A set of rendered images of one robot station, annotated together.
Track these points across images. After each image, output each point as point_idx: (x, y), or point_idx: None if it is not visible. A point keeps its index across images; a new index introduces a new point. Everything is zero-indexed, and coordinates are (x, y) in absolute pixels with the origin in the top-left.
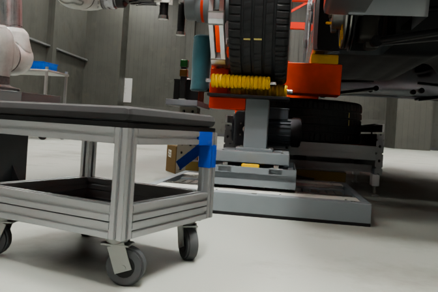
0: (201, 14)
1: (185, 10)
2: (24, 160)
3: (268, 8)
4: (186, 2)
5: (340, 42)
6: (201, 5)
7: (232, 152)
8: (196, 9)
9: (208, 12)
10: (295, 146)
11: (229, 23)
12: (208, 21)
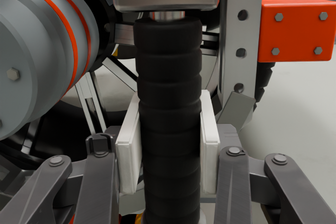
0: (65, 93)
1: (35, 108)
2: None
3: None
4: (39, 69)
5: (119, 51)
6: (75, 63)
7: None
8: (65, 85)
9: (253, 104)
10: None
11: (255, 107)
12: (244, 125)
